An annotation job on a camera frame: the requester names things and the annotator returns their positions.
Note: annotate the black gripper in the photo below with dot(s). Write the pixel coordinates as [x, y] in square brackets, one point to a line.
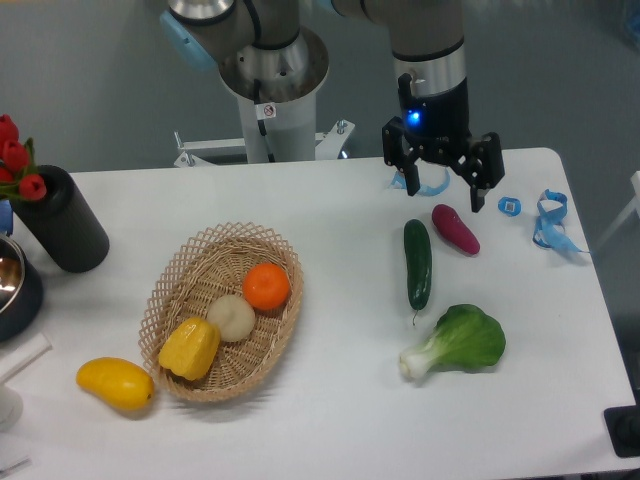
[435, 128]

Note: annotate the yellow bell pepper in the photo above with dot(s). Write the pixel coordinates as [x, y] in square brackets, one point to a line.
[191, 349]

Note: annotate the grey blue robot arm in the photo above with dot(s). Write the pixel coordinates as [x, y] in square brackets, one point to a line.
[426, 37]

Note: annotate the woven wicker basket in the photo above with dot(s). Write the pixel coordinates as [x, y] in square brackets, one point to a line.
[211, 264]

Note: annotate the purple sweet potato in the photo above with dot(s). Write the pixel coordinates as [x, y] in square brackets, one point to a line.
[453, 230]

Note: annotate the small blue tag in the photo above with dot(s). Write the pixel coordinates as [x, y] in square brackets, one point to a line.
[510, 206]

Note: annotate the dark green cucumber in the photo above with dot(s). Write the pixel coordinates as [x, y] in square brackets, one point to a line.
[419, 263]

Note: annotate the blue tangled ribbon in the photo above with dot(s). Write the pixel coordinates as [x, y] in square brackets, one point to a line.
[549, 230]

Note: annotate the green bok choy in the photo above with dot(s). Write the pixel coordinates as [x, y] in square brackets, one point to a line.
[464, 336]

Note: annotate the orange tangerine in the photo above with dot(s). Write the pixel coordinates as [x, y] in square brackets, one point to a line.
[266, 286]

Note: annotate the white round onion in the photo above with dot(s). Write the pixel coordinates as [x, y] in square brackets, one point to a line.
[233, 316]

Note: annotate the black device at corner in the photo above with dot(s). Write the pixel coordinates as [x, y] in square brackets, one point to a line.
[623, 428]

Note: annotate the black cylindrical vase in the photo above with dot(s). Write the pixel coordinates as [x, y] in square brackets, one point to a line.
[64, 224]

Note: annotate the yellow mango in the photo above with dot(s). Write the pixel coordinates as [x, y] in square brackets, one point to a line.
[119, 383]

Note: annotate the red tulip bouquet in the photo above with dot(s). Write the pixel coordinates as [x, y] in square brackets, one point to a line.
[20, 178]

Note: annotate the dark metal bowl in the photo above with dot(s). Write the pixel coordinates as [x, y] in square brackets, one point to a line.
[21, 290]

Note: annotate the white metal base bracket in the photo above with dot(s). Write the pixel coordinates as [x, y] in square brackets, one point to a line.
[328, 146]

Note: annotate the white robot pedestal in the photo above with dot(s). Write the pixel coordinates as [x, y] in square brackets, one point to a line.
[276, 96]

